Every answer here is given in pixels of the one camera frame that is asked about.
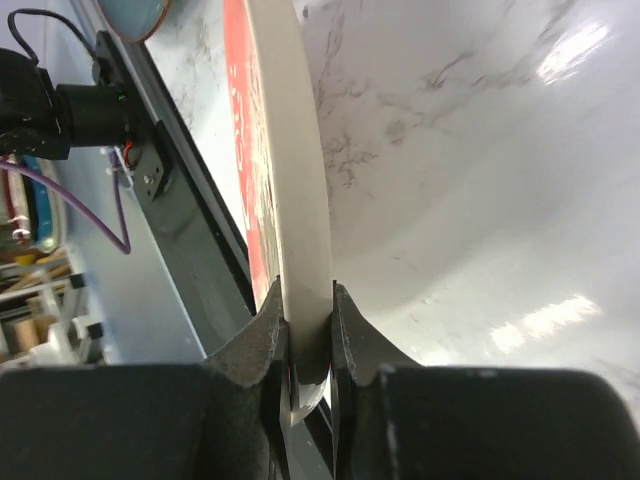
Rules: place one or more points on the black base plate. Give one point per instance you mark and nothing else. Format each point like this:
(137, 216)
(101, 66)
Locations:
(193, 228)

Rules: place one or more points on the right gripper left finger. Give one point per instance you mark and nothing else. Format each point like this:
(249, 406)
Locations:
(245, 433)

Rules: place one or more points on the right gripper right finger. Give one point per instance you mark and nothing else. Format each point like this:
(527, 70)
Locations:
(376, 399)

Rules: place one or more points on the dark blue speckled plate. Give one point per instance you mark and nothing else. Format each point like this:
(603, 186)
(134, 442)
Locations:
(134, 21)

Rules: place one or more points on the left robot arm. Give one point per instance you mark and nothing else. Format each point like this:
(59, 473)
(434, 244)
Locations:
(45, 120)

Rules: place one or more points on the red plate with teal flower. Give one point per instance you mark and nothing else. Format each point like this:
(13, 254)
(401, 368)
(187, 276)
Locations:
(282, 180)

